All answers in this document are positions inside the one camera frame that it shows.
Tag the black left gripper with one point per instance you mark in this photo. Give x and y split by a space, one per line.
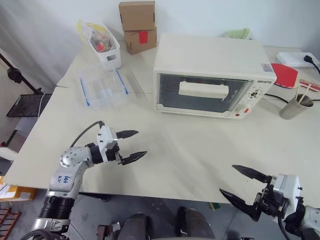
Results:
113 155

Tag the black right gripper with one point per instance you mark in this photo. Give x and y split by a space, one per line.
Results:
270 202

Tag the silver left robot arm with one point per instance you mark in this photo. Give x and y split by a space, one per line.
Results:
72 156

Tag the cream toaster oven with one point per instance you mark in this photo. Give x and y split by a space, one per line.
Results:
207 55

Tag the green yellow sponge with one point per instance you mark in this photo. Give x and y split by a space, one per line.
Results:
214 205

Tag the clear container with blue clips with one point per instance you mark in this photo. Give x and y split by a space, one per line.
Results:
103 90

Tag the dark rounded shape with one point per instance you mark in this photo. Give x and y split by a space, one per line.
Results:
195 223
135 226

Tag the white plastic storage bin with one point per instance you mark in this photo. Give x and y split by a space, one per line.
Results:
110 58

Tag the grey metal cup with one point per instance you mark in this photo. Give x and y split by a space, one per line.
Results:
292 110

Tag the cardboard box with red label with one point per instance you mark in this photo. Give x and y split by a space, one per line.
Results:
135 43

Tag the pale wooden chopstick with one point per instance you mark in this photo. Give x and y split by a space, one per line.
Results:
297 93
305 93

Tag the clear bag of small items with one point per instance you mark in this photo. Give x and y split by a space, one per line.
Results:
96 36

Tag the red table tennis paddle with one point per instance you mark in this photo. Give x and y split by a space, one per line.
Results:
286 75

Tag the red and white flat packet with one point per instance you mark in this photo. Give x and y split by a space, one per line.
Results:
312 86

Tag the yellow cardboard box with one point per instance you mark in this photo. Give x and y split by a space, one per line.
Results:
15 193

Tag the plain brown cardboard box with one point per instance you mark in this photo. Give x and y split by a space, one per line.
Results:
136 15

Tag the black tripod stand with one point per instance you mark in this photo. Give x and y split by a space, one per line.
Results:
17 75

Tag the white flat plastic box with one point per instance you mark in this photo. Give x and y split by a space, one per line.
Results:
290 58

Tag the black power plug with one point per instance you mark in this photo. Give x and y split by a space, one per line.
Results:
311 62

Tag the red metal rack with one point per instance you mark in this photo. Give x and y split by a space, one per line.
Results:
8 220

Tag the green cloth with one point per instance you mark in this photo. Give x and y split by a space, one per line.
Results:
237 33

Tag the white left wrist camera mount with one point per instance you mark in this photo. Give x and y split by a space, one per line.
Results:
105 136

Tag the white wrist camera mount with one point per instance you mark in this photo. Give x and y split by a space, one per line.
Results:
105 136
290 186

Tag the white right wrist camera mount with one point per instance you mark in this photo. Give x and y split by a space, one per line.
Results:
290 186

